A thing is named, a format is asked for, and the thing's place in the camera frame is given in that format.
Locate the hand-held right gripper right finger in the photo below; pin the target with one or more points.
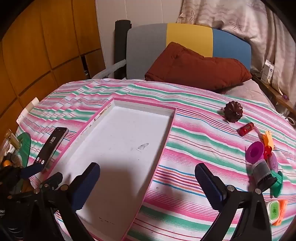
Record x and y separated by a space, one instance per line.
208 185

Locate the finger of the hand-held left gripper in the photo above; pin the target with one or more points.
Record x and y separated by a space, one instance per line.
31 171
52 181

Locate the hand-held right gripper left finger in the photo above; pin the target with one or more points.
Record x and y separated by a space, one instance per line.
86 185

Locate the clear canister with black base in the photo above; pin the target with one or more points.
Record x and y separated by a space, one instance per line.
262 173

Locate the magenta funnel-shaped strainer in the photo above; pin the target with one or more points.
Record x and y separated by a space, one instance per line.
254 153

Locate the pink-rimmed white tray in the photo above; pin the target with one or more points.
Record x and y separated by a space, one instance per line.
120 139

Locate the red cylinder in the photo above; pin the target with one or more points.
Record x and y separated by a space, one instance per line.
246 129

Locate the red block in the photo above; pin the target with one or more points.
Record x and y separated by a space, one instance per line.
267 151

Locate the purple oval toy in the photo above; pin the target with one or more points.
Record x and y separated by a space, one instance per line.
273 162

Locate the green plastic holder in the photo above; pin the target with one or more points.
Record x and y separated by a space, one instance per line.
278 183

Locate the white box with green lid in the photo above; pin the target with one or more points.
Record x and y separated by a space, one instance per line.
274 212

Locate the orange yellow toy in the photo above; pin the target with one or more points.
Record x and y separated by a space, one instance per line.
268 138

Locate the orange block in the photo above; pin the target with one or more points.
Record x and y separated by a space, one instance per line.
283 208

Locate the green translucent plastic panel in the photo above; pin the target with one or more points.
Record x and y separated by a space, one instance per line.
24 148

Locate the black smartphone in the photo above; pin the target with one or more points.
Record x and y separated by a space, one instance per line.
49 148

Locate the clear plastic container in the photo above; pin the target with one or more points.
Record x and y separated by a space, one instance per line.
10 146

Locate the white cloth label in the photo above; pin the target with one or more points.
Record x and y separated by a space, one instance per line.
29 107

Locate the pink green striped blanket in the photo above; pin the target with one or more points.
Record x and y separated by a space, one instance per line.
196 115

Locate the dark brown fluted mold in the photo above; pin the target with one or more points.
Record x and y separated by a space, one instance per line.
232 111

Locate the mauve pillow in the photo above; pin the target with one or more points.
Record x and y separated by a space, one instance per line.
249 92

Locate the wooden shelf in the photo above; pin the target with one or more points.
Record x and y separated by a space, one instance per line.
275 92

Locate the white wrapped bar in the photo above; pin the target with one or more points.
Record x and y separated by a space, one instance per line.
108 70

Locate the brown pillow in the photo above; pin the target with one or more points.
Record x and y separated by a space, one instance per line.
196 67

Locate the wooden wardrobe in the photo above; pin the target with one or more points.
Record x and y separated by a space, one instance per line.
46 46

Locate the white carton box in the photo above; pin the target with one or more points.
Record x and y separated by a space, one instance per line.
267 71

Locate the black rolled mat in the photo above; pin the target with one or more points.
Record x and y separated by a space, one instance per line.
121 46

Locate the grey yellow blue headboard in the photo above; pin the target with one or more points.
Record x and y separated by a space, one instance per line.
148 46

